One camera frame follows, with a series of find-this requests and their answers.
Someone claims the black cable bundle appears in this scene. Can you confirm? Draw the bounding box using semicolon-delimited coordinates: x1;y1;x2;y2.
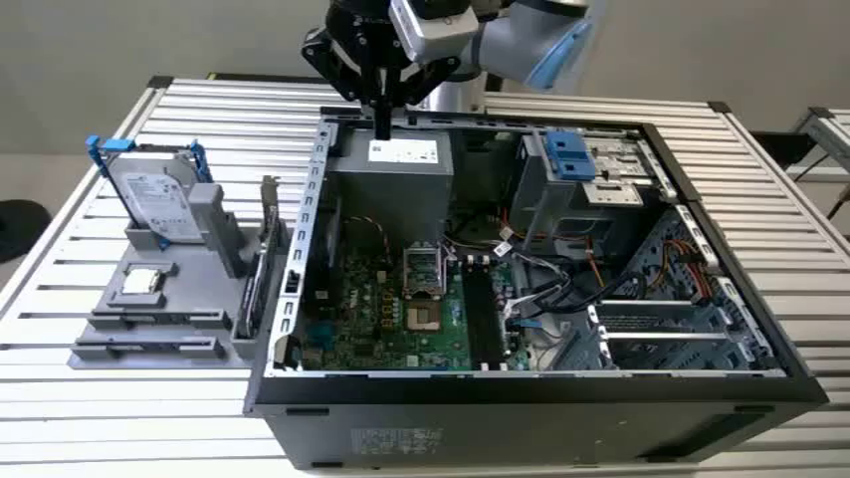
523;272;644;320

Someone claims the blue plastic drive latch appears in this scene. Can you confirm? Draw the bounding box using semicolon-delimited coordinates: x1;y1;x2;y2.
543;129;594;181

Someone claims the black round stand base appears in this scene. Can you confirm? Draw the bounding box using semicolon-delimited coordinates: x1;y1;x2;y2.
0;198;53;264

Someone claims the black case fan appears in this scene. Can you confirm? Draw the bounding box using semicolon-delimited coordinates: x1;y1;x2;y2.
305;196;347;313

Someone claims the silver CPU chip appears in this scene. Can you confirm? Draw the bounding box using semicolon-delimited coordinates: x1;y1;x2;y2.
119;268;164;295

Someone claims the blue rear port block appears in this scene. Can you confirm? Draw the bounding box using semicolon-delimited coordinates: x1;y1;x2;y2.
305;322;335;351

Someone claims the metal socket cover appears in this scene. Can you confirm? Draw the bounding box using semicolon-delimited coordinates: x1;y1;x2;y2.
400;240;446;300

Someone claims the hard disk in blue carrier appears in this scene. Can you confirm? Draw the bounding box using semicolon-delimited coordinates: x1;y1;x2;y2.
85;136;215;246

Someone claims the RAM memory stick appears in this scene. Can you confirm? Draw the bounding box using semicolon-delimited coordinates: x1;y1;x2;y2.
76;339;217;350

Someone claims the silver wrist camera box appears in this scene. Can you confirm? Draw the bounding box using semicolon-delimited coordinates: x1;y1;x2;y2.
388;0;480;65

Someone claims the metal optical drive cage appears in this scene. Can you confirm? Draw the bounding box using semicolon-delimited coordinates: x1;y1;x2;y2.
508;126;674;253

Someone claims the black PC case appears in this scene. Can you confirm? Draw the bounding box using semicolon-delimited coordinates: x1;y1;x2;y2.
241;106;831;472

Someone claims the metal disk bay cage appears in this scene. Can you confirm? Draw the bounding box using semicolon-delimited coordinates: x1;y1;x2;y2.
550;297;756;372

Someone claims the RAM slot with white clip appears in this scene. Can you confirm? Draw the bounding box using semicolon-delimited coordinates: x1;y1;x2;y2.
464;256;490;372
482;256;510;372

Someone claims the green motherboard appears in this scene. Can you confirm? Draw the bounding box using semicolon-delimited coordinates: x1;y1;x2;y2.
299;246;532;372

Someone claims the grey parts rack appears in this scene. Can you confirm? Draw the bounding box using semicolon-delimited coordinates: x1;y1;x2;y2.
69;183;293;372

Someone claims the multicolour twisted fan cable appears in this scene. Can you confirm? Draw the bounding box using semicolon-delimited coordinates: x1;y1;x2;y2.
343;214;395;265

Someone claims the orange red wire bundle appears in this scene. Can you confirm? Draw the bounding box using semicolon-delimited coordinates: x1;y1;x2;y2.
647;239;710;306

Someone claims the CPU socket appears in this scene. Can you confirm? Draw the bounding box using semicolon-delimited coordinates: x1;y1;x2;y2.
403;297;444;336

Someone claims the grey power supply unit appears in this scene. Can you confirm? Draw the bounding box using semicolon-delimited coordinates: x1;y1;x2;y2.
328;126;456;241

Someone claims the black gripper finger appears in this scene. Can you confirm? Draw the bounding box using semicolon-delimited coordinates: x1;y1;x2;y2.
301;29;386;140
383;56;460;140

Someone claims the black graphics card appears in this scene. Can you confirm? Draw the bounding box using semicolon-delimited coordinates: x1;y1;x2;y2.
235;173;287;343

